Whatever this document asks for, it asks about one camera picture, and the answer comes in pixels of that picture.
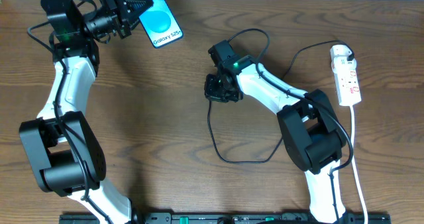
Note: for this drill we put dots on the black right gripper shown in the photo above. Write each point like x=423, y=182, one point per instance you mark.
x=216, y=91

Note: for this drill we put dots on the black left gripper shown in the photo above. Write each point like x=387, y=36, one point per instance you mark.
x=118, y=17

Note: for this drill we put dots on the blue Galaxy smartphone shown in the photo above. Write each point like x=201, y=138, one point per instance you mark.
x=160, y=24

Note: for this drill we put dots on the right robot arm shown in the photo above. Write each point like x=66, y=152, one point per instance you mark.
x=311, y=133

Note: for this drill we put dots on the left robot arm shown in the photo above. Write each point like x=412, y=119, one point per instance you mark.
x=64, y=154

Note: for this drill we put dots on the white charger plug adapter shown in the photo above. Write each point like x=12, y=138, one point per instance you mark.
x=341, y=50

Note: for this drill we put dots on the white power strip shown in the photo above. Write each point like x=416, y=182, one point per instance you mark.
x=346, y=81

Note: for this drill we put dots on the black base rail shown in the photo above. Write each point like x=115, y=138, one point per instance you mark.
x=168, y=218

